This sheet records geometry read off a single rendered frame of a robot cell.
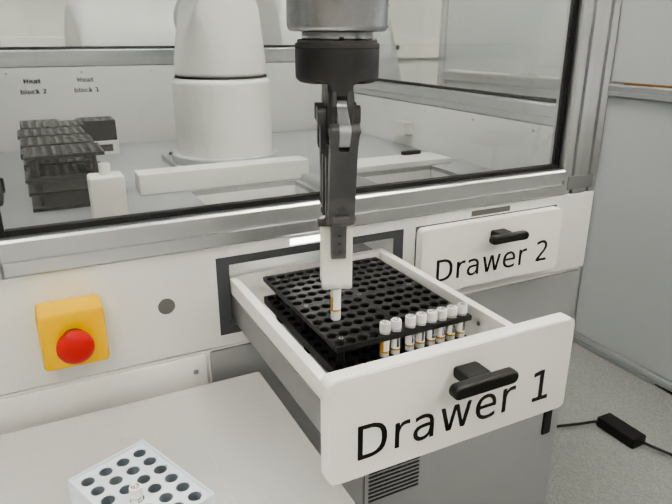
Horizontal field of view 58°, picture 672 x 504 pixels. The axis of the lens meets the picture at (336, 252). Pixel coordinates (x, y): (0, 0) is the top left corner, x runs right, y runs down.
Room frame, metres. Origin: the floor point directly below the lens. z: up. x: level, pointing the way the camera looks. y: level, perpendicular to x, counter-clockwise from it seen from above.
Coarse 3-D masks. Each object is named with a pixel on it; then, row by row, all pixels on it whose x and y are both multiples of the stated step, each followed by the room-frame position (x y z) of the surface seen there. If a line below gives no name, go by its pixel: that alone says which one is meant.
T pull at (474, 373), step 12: (456, 372) 0.50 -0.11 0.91; (468, 372) 0.49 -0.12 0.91; (480, 372) 0.49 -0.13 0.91; (492, 372) 0.49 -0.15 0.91; (504, 372) 0.49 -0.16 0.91; (516, 372) 0.49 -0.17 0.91; (456, 384) 0.47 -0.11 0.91; (468, 384) 0.47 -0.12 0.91; (480, 384) 0.47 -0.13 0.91; (492, 384) 0.48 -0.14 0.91; (504, 384) 0.49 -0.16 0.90; (456, 396) 0.46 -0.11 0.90; (468, 396) 0.47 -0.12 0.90
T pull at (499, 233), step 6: (492, 234) 0.93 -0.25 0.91; (498, 234) 0.91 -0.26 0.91; (504, 234) 0.90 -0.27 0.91; (510, 234) 0.91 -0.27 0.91; (516, 234) 0.91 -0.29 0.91; (522, 234) 0.91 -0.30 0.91; (528, 234) 0.92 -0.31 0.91; (492, 240) 0.89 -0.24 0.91; (498, 240) 0.89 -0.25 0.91; (504, 240) 0.90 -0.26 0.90; (510, 240) 0.90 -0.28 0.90; (516, 240) 0.91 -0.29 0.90
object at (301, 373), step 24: (288, 264) 0.82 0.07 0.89; (312, 264) 0.83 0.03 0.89; (408, 264) 0.82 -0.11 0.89; (240, 288) 0.73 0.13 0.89; (264, 288) 0.79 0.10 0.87; (432, 288) 0.75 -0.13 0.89; (240, 312) 0.72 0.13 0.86; (264, 312) 0.66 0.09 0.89; (480, 312) 0.66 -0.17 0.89; (264, 336) 0.64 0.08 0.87; (288, 336) 0.60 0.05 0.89; (288, 360) 0.58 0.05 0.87; (312, 360) 0.54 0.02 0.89; (288, 384) 0.57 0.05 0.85; (312, 384) 0.52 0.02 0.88; (312, 408) 0.52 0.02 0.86
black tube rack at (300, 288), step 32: (288, 288) 0.72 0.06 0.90; (320, 288) 0.72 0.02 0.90; (352, 288) 0.72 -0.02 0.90; (384, 288) 0.72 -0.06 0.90; (416, 288) 0.72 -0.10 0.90; (288, 320) 0.68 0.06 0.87; (320, 320) 0.62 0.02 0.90; (352, 320) 0.62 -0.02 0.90; (320, 352) 0.61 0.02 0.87; (352, 352) 0.60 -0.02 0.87
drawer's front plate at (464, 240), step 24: (504, 216) 0.95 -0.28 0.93; (528, 216) 0.97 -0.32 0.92; (552, 216) 0.99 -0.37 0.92; (432, 240) 0.88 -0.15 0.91; (456, 240) 0.90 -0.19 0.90; (480, 240) 0.92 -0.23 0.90; (528, 240) 0.97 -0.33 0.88; (552, 240) 0.99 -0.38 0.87; (432, 264) 0.88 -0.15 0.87; (456, 264) 0.90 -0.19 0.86; (480, 264) 0.92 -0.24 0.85; (528, 264) 0.97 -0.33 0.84; (552, 264) 1.00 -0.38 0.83; (456, 288) 0.90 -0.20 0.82
